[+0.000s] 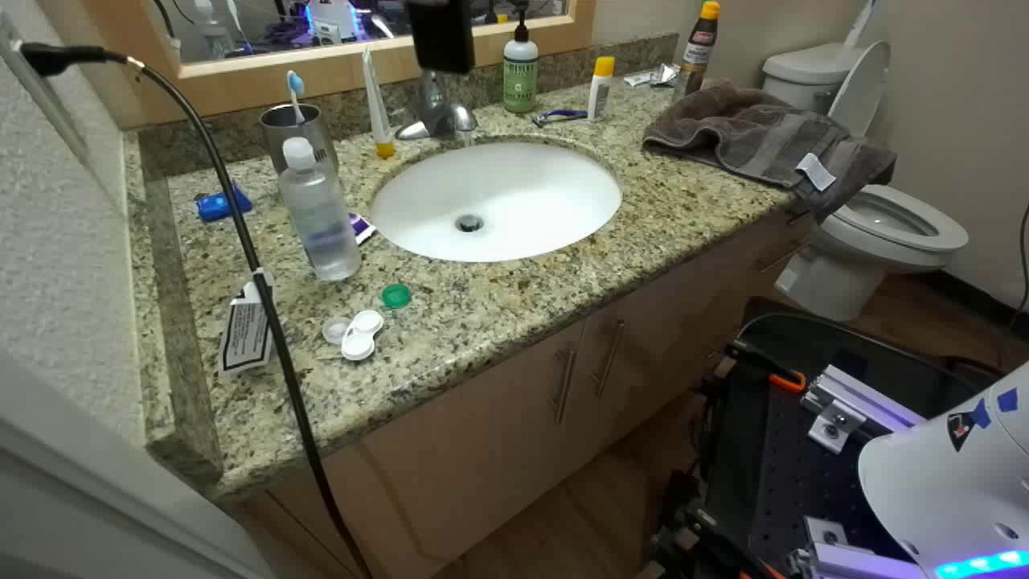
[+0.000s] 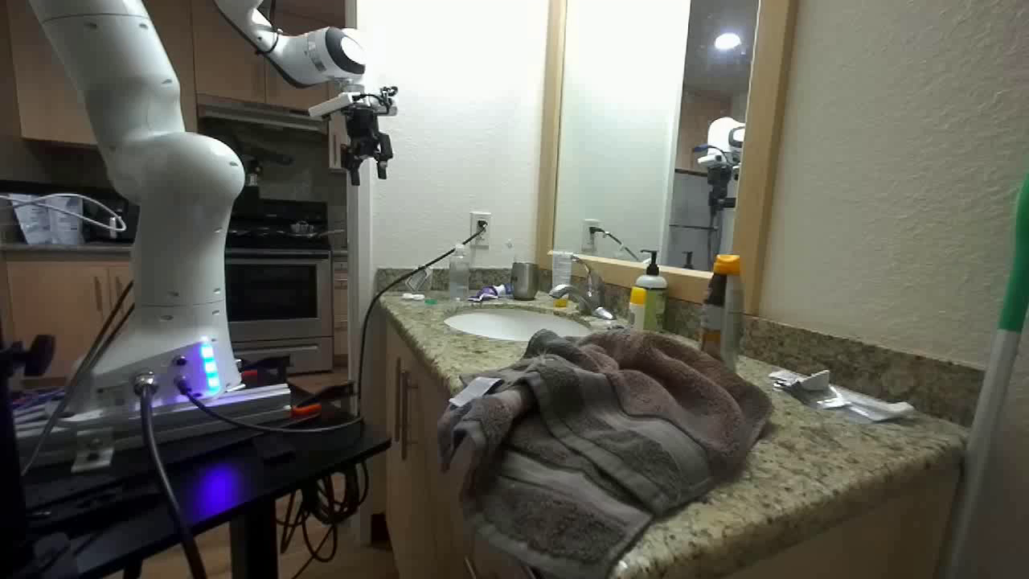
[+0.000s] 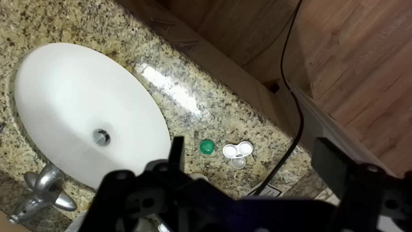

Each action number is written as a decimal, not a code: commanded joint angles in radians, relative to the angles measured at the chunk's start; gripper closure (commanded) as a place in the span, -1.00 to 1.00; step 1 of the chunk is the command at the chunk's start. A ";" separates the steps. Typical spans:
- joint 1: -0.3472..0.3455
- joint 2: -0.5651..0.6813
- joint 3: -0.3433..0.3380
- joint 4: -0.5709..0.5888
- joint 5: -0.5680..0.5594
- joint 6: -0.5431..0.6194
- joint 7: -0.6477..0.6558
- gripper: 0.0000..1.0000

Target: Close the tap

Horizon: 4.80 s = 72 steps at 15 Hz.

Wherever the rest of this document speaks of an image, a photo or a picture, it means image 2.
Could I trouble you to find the white oval sink basin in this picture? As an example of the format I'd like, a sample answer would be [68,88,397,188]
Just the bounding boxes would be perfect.
[439,303,593,348]

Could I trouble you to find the orange-capped spray bottle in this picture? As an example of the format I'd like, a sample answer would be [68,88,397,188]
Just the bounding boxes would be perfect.
[698,252,744,366]

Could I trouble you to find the wooden wall kitchen cabinets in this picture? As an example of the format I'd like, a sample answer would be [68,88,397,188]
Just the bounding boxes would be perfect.
[0,0,355,147]

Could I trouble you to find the chrome sink faucet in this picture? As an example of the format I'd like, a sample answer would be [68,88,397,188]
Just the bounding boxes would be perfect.
[545,267,621,324]

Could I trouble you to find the black robot table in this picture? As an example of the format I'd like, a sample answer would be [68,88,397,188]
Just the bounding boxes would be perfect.
[0,404,395,579]

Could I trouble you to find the crumpled white wrappers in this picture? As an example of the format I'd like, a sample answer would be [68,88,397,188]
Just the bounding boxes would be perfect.
[766,366,918,424]

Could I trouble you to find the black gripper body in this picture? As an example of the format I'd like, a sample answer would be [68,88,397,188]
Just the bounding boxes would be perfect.
[336,91,401,165]

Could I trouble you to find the metal toothbrush cup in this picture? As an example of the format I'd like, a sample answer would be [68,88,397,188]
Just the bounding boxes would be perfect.
[509,258,539,303]

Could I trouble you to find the white tube with yellow cap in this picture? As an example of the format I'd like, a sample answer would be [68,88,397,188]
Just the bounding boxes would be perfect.
[545,247,579,297]

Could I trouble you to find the black stand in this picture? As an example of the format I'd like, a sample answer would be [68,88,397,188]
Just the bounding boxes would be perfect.
[0,331,58,579]

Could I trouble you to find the gray bath towel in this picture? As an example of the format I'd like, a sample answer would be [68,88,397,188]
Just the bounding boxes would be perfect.
[433,324,779,579]

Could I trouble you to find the black power cable with plug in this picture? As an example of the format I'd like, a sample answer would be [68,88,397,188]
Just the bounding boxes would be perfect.
[350,223,493,431]

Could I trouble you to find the black cable bundle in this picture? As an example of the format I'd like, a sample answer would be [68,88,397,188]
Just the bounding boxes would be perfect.
[269,461,373,565]

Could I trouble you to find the gray robot base cable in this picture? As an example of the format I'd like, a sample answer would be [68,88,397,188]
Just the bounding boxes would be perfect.
[130,369,212,579]

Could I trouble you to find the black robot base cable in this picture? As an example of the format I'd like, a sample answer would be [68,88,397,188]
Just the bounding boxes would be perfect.
[169,366,365,442]

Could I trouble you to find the wooden base kitchen cabinet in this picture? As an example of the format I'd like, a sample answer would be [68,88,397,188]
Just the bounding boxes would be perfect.
[0,252,139,378]

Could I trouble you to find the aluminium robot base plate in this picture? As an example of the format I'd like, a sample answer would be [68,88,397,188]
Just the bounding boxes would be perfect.
[13,378,300,453]

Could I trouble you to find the metal cabinet handle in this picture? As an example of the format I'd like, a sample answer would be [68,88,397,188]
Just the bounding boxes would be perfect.
[388,354,406,443]
[397,366,417,462]

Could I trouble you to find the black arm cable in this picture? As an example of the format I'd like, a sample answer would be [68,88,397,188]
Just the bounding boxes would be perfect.
[19,280,139,476]

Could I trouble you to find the green soap pump bottle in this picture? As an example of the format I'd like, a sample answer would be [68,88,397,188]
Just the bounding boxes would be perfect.
[631,247,667,333]

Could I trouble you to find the clear bottle with white cap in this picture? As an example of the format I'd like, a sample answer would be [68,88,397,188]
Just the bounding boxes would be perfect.
[447,241,477,303]

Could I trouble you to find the stainless kitchen oven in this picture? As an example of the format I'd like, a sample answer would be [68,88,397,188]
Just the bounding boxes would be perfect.
[195,99,350,374]

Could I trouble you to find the green white mop handle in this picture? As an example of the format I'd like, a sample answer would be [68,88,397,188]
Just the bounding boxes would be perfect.
[941,175,1029,579]

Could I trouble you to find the white wall outlet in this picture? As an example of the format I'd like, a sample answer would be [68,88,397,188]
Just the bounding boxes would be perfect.
[467,206,495,252]

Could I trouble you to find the wood-framed wall mirror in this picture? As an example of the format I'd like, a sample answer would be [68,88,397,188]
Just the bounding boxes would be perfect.
[533,0,801,315]

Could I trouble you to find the wooden vanity cabinet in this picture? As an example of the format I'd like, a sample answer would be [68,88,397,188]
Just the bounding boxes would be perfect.
[355,310,967,579]

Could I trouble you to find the orange clamp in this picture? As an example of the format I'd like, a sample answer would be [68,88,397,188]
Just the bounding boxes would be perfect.
[285,395,332,424]

